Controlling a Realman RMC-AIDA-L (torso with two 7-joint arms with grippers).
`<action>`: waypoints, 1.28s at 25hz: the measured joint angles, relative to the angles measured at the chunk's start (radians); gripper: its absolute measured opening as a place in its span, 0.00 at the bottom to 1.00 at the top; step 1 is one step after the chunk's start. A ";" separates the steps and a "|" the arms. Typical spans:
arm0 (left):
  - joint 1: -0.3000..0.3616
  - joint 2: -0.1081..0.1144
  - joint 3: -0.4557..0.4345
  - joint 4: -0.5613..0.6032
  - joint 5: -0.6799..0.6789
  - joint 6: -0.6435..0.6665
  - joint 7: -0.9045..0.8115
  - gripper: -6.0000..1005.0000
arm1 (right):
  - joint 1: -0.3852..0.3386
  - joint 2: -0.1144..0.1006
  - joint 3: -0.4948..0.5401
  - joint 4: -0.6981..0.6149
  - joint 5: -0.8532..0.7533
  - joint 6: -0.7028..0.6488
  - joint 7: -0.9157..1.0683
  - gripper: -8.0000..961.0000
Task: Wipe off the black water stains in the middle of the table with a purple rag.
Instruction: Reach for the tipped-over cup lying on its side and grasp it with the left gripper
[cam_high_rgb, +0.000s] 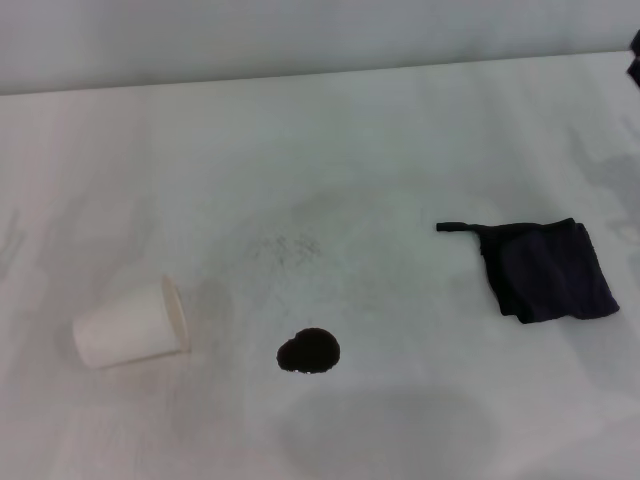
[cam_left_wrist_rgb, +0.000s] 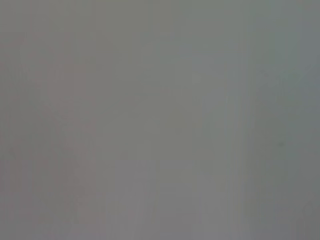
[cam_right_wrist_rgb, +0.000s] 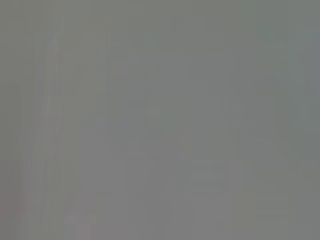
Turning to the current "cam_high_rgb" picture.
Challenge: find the dark purple rag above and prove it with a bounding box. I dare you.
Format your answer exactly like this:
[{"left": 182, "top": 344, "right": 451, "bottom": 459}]
[{"left": 435, "top": 217, "right": 621, "bottom": 325}]

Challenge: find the white paper cup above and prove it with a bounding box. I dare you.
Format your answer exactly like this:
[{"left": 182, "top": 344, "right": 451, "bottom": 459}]
[{"left": 72, "top": 274, "right": 192, "bottom": 370}]

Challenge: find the black water stain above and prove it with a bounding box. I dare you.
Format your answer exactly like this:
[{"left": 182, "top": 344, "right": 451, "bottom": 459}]
[{"left": 276, "top": 327, "right": 342, "bottom": 375}]

